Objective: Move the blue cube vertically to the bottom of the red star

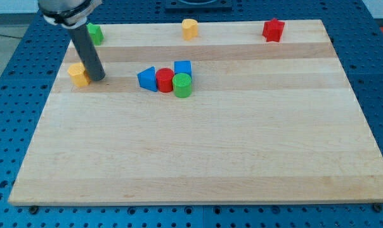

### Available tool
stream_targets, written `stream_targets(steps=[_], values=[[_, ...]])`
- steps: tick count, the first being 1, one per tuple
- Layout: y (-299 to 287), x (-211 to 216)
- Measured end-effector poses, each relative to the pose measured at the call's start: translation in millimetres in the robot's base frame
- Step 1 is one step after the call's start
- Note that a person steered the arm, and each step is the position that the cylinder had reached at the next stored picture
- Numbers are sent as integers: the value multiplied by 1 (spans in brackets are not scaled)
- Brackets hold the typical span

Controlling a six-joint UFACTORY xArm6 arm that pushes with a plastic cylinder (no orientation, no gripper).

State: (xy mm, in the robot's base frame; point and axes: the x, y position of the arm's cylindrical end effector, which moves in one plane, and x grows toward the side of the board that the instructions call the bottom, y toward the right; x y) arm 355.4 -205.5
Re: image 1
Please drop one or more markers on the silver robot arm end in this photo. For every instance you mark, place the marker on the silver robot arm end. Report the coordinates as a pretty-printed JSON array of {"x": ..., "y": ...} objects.
[{"x": 70, "y": 14}]

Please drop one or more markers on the blue cube block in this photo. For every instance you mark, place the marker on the blue cube block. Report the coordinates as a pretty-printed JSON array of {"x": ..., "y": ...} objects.
[{"x": 184, "y": 66}]

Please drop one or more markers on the red star block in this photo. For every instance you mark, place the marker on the red star block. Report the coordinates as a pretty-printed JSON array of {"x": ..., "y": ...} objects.
[{"x": 273, "y": 30}]

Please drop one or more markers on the green star block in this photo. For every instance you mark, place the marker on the green star block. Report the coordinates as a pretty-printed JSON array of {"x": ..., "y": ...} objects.
[{"x": 96, "y": 33}]

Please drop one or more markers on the green cylinder block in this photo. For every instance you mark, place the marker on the green cylinder block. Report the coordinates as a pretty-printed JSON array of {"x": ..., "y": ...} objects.
[{"x": 182, "y": 85}]

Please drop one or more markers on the red cylinder block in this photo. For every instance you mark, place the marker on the red cylinder block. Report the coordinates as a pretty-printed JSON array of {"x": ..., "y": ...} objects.
[{"x": 164, "y": 79}]

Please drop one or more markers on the blue triangle block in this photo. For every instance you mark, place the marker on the blue triangle block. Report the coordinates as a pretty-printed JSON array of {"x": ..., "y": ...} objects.
[{"x": 147, "y": 79}]

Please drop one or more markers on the wooden board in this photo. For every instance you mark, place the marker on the wooden board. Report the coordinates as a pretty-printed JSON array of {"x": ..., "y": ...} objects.
[{"x": 266, "y": 123}]

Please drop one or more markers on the yellow heart block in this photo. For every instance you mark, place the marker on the yellow heart block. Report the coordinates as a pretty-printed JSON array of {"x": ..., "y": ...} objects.
[{"x": 189, "y": 28}]

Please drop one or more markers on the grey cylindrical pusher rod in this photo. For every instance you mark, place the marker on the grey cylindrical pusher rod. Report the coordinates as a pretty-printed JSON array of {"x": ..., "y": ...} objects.
[{"x": 87, "y": 52}]

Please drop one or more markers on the yellow hexagon block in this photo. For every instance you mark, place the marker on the yellow hexagon block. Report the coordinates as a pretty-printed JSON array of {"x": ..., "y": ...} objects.
[{"x": 78, "y": 75}]

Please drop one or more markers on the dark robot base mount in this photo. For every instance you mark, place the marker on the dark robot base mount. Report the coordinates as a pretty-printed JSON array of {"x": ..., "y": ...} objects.
[{"x": 173, "y": 5}]

